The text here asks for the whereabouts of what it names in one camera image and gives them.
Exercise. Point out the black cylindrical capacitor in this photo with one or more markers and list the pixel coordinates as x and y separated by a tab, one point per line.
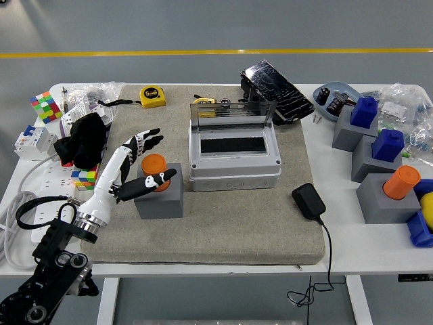
323	96
334	105
224	100

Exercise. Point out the blue plastic block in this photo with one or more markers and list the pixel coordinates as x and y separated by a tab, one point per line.
387	145
363	113

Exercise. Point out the clear plastic bag of parts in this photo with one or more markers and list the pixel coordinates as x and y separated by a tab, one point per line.
421	139
402	98

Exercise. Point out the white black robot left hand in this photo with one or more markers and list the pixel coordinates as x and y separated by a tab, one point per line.
111	169

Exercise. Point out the grey plastic junction box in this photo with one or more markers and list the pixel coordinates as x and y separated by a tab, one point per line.
233	172

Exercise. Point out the small green connector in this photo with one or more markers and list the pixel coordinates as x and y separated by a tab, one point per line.
406	154

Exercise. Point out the round yellow black tape measure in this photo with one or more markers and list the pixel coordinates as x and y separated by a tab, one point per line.
203	100

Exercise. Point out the large colourful puzzle cube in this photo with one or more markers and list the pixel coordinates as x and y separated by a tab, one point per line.
45	106

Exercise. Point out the grey block holder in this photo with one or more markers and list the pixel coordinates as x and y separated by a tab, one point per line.
363	162
343	135
375	206

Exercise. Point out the small colourful puzzle cube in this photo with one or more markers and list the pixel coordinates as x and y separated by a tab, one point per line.
84	177

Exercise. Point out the grey block with round hole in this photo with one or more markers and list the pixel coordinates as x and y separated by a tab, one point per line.
162	206

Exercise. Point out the grey-brown fabric mat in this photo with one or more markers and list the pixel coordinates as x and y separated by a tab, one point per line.
220	230

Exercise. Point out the yellow rounded object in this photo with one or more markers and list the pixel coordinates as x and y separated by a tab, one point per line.
428	210

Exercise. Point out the cracked black phone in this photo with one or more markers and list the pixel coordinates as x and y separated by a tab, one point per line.
277	91

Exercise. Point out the blue-grey oval tray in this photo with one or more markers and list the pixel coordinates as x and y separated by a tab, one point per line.
338	86

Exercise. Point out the black cloth glove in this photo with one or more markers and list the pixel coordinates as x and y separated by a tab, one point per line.
84	139

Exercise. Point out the white power strip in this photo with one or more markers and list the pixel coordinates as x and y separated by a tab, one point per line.
50	183

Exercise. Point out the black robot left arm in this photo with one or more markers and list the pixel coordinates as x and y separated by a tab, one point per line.
54	237

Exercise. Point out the white table frame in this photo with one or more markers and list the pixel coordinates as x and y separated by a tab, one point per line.
106	301

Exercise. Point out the black power adapter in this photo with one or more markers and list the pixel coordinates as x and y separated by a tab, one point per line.
308	201

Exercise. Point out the smoked transparent box lid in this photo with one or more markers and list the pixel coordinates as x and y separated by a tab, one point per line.
233	113

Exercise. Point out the black table control panel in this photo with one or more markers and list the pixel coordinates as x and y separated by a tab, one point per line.
414	278

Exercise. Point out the white circuit breaker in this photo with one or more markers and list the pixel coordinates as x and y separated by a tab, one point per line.
34	142

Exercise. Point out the white purple carton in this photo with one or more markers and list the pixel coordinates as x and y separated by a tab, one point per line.
79	110

